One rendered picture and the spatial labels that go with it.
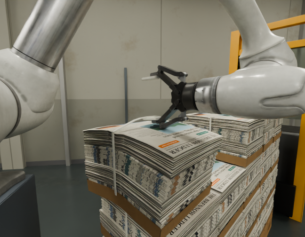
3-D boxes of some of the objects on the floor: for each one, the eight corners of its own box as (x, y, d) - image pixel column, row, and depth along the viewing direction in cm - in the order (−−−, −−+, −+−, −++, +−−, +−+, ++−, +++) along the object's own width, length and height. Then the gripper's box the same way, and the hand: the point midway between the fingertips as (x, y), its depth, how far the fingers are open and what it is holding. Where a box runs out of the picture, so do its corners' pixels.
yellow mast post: (289, 217, 166) (314, 11, 140) (290, 213, 172) (315, 14, 146) (301, 222, 160) (330, 7, 134) (302, 217, 166) (330, 11, 140)
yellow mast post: (221, 191, 212) (231, 31, 186) (224, 188, 219) (234, 34, 193) (228, 193, 206) (240, 29, 180) (231, 191, 212) (243, 31, 186)
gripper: (193, 43, 41) (134, 60, 56) (194, 145, 43) (137, 135, 59) (208, 49, 46) (151, 63, 61) (208, 139, 48) (153, 131, 64)
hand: (147, 98), depth 59 cm, fingers open, 13 cm apart
